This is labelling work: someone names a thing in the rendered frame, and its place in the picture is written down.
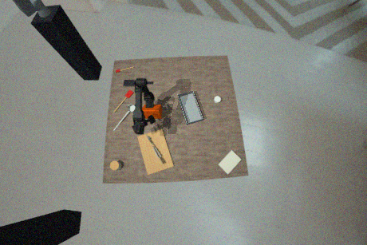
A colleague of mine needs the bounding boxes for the white cylinder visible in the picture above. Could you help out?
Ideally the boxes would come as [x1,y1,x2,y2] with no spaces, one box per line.
[214,96,221,104]

